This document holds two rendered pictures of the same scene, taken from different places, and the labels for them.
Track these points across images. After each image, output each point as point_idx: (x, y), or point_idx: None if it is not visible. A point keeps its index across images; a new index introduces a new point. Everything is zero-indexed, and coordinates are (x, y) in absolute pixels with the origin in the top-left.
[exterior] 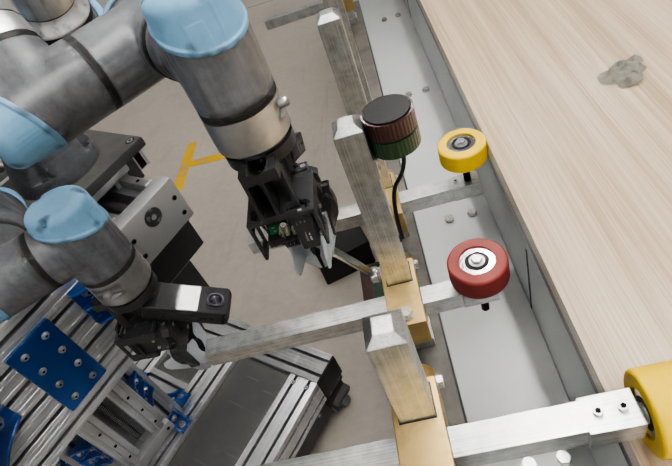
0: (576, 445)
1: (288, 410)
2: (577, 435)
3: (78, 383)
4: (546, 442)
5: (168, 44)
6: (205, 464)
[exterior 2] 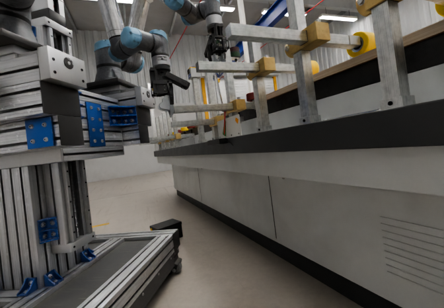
0: (293, 69)
1: (158, 242)
2: (292, 64)
3: (97, 137)
4: (287, 65)
5: None
6: (106, 269)
